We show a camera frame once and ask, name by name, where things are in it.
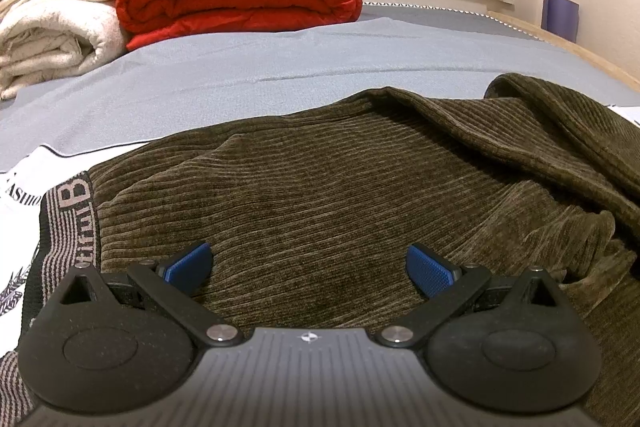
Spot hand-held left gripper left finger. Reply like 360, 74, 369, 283
59, 241, 246, 349

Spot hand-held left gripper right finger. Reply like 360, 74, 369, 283
375, 243, 558, 350

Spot brown corduroy pants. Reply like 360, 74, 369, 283
0, 73, 640, 427

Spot white printed sheet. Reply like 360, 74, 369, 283
0, 104, 640, 358

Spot grey bed sheet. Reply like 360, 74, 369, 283
0, 3, 640, 174

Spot cream folded blanket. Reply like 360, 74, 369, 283
0, 0, 146, 101

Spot purple mat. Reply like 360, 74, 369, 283
543, 0, 580, 44

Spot wooden bed frame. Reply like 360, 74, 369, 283
487, 9, 640, 94

